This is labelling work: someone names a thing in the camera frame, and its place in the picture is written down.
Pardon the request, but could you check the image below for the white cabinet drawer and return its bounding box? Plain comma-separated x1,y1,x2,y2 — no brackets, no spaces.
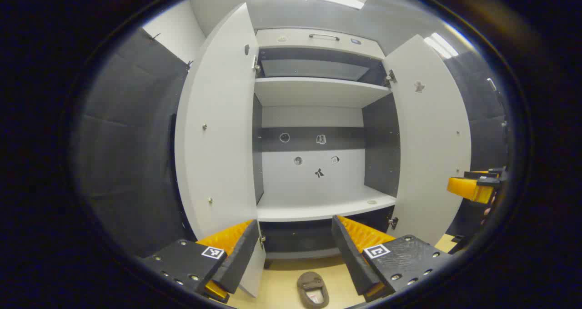
256,27,386,60

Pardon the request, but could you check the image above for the brown shoe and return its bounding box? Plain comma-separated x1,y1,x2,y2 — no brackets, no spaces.
297,271,330,309

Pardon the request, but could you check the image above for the white shoe cabinet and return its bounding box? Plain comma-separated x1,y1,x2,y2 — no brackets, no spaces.
175,2,472,298

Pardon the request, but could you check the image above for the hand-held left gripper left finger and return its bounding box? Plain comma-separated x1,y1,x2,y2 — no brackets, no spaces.
143,219,261,304

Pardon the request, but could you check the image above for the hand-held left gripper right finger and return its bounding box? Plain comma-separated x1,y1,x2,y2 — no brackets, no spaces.
331,215,453,303

